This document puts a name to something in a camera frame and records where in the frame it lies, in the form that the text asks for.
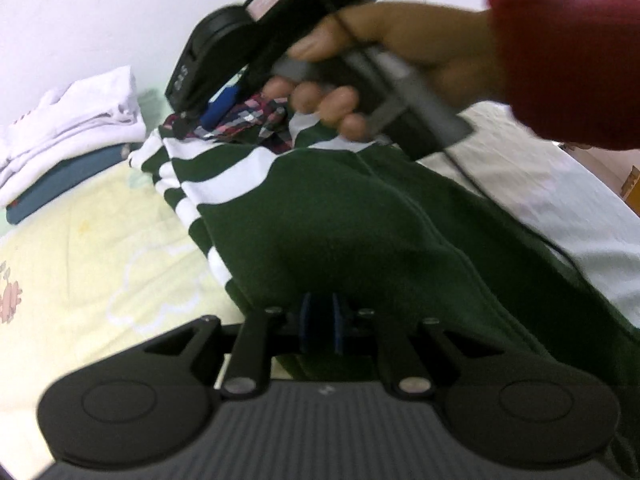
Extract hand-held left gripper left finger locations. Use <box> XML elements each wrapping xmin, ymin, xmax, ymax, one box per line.
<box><xmin>142</xmin><ymin>292</ymin><xmax>313</xmax><ymax>401</ymax></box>

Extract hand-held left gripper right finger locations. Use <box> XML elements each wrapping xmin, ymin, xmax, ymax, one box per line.
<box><xmin>331</xmin><ymin>292</ymin><xmax>503</xmax><ymax>401</ymax></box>

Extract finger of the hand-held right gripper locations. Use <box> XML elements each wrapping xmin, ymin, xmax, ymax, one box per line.
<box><xmin>197</xmin><ymin>82</ymin><xmax>246</xmax><ymax>133</ymax></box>

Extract red plaid shirt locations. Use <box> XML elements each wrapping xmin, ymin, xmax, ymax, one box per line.
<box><xmin>160</xmin><ymin>92</ymin><xmax>297</xmax><ymax>154</ymax></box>

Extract green white striped sweater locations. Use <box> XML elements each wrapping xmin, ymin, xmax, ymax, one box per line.
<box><xmin>127</xmin><ymin>110</ymin><xmax>640</xmax><ymax>480</ymax></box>

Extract person's right forearm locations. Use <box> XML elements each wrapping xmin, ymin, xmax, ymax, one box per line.
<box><xmin>487</xmin><ymin>0</ymin><xmax>640</xmax><ymax>152</ymax></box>

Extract folded white clothes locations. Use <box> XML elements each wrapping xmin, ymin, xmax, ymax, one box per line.
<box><xmin>0</xmin><ymin>66</ymin><xmax>147</xmax><ymax>206</ymax></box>

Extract person's right hand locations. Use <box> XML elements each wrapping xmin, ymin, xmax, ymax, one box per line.
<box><xmin>262</xmin><ymin>0</ymin><xmax>507</xmax><ymax>142</ymax></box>

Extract folded blue garment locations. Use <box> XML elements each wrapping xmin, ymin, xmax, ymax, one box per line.
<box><xmin>5</xmin><ymin>142</ymin><xmax>146</xmax><ymax>226</ymax></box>

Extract yellow cartoon blanket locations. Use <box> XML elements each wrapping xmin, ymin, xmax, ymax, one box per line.
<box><xmin>0</xmin><ymin>87</ymin><xmax>640</xmax><ymax>480</ymax></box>

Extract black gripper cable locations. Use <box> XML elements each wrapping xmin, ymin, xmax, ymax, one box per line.
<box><xmin>442</xmin><ymin>147</ymin><xmax>586</xmax><ymax>271</ymax></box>

